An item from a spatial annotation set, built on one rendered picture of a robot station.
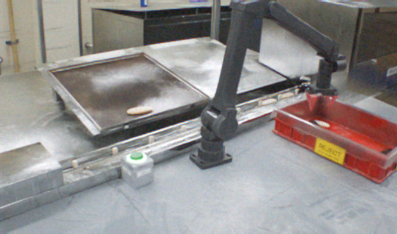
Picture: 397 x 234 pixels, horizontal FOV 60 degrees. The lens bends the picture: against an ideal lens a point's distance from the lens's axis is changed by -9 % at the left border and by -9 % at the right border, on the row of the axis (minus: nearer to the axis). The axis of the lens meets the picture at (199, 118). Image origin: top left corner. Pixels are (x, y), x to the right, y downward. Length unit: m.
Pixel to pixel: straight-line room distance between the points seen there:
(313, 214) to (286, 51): 1.05
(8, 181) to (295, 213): 0.75
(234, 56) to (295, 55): 0.81
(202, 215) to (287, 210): 0.23
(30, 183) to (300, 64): 1.35
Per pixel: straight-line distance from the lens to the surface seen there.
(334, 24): 1.74
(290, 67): 1.89
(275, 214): 1.01
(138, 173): 1.05
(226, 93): 1.11
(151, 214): 0.98
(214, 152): 1.16
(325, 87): 1.45
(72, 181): 1.05
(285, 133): 1.40
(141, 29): 3.14
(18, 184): 0.99
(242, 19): 1.08
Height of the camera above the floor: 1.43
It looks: 24 degrees down
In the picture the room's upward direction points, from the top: 3 degrees clockwise
